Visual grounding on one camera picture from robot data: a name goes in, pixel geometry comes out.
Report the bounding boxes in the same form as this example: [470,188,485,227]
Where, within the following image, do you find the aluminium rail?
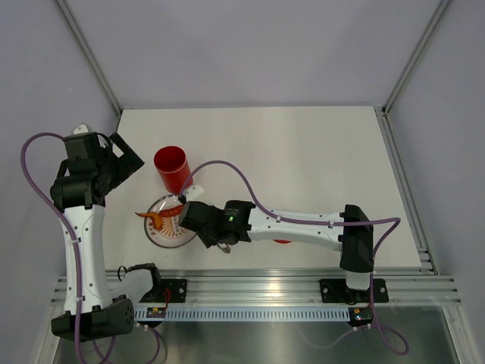
[51,269,462,307]
[374,106,441,275]

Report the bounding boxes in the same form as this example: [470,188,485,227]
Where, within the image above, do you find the aluminium right frame post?
[382,0,454,117]

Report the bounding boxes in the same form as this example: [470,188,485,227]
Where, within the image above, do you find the white plate with red print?
[144,194,196,249]

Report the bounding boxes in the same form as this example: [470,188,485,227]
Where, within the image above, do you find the aluminium frame post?
[52,0,123,121]
[382,0,454,117]

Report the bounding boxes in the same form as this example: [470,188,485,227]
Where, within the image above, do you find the orange fried chicken wing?
[136,212,164,231]

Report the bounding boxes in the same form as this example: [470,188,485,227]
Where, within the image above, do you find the red grilled sausage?
[158,206,183,218]

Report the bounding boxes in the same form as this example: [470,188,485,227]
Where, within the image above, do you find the aluminium right side rail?
[374,106,441,275]

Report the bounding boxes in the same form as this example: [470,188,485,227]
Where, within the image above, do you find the aluminium front rail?
[51,269,462,307]

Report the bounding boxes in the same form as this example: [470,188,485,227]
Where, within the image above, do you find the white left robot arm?
[50,132,164,342]

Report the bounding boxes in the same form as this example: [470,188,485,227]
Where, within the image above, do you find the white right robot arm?
[153,146,374,300]

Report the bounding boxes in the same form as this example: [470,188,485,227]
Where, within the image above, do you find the red cylindrical lunch container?
[154,146,192,194]

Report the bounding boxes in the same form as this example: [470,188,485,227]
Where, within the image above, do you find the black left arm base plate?
[140,278,188,303]

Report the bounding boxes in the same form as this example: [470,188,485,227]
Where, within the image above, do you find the aluminium left frame post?
[52,0,123,121]

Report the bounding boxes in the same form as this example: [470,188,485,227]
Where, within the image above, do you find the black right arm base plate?
[319,278,390,306]

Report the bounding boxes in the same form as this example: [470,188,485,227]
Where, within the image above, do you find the stainless steel tongs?
[217,243,231,254]

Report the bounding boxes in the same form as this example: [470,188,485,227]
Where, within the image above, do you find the white slotted cable duct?
[134,306,350,322]

